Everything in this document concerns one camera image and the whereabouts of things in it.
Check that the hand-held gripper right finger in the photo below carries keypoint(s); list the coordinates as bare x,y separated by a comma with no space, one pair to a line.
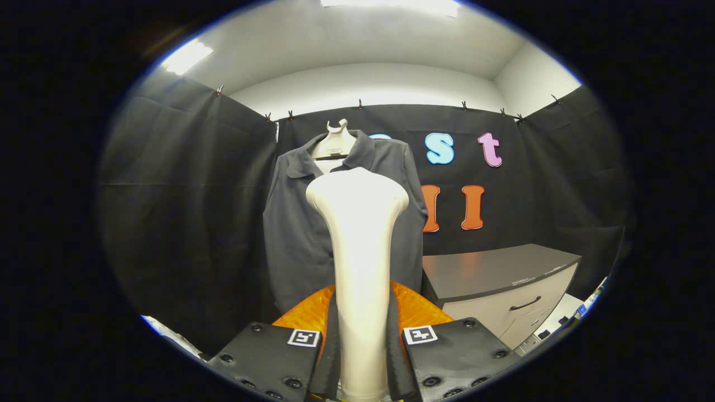
452,357

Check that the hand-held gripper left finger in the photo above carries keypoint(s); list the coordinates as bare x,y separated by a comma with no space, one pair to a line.
268,357

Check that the grey button shirt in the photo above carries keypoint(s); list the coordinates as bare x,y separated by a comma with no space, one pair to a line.
290,234

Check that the white garment steamer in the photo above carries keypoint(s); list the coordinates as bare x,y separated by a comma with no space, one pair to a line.
360,251

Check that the grey top cabinet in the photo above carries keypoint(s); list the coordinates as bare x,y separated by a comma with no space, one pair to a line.
491,268

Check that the pale crumpled sheet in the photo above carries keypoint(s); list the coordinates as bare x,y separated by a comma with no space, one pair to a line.
167,332

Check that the white desk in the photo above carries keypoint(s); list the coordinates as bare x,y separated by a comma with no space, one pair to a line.
564,310

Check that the white dress form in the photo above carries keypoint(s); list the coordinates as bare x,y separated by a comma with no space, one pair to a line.
333,146

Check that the narrow ceiling light panel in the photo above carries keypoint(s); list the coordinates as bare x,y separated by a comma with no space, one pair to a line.
187,56

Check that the large ceiling light panel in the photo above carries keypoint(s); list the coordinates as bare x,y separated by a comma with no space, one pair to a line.
391,4

